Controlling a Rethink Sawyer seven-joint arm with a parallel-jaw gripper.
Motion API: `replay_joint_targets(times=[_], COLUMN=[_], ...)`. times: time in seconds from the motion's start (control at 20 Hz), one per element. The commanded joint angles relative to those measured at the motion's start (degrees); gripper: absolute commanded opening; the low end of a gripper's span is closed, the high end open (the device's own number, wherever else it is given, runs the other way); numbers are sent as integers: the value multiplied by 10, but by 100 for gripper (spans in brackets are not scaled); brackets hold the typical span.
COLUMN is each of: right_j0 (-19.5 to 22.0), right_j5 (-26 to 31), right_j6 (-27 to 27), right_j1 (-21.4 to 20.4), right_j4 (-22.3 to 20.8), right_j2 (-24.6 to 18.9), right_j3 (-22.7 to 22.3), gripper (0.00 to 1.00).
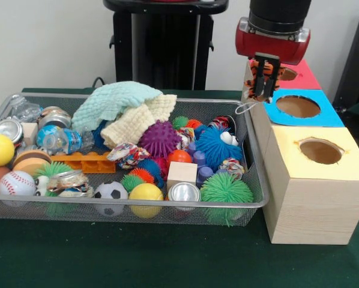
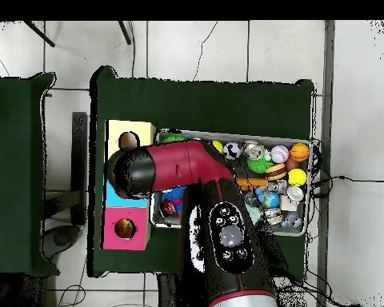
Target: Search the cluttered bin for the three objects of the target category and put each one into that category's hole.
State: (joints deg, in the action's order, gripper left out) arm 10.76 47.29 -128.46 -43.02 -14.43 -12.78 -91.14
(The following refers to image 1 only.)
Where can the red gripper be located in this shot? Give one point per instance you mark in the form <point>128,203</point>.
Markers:
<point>272,47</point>

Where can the orange striped tiger toy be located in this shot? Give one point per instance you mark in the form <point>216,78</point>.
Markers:
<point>256,84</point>

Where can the pale yellow cloth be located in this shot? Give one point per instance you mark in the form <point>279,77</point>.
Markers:
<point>137,123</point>

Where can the mint green cloth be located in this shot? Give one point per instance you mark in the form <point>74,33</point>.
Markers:
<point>116,101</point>

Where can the wooden box three holes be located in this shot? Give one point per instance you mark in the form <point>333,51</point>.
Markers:
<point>314,198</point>

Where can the dark blue spiky ball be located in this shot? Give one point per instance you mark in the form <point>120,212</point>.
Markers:
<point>218,147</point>

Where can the black chair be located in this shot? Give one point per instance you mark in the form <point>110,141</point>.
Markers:
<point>356,66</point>

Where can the plain green spiky ball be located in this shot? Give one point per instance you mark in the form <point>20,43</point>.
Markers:
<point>226,191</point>

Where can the purple spiky toy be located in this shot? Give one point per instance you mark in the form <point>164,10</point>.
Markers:
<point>160,139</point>

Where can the pale wooden cube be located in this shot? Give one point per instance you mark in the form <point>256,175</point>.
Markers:
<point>181,173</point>

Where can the small silver can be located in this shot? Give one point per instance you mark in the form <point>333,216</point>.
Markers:
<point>184,192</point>

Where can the colourful patterned cloth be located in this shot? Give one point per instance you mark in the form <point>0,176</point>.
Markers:
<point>128,155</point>

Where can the black white soccer ball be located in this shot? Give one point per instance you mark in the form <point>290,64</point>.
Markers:
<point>110,193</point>

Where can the orange plastic block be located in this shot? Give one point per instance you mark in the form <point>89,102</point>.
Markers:
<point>86,162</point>

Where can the blue globe ball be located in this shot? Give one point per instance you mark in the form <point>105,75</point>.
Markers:
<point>58,139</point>

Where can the white baseball toy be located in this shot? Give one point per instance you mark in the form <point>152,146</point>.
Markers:
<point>15,183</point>

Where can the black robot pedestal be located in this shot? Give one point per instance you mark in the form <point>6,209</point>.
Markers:
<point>161,48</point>

